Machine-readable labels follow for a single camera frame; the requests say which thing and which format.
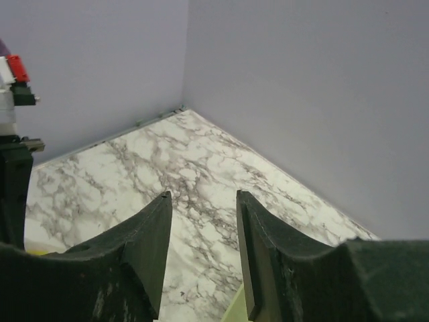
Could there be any yellow toy banana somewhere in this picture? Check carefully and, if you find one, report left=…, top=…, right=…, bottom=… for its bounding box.
left=26, top=250, right=50, bottom=256

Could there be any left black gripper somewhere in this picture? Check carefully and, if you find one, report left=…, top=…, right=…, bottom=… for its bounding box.
left=1, top=135, right=45, bottom=250

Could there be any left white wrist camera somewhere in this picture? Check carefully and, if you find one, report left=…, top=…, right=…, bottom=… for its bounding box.
left=0, top=54, right=40, bottom=136

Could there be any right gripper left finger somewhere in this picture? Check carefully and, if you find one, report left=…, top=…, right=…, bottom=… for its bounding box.
left=1, top=191, right=172, bottom=321

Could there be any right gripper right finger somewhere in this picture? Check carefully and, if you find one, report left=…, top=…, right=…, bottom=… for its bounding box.
left=237, top=191, right=428, bottom=321

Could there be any green perforated plastic basket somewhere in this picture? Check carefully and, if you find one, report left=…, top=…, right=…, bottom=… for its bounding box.
left=221, top=284, right=249, bottom=322

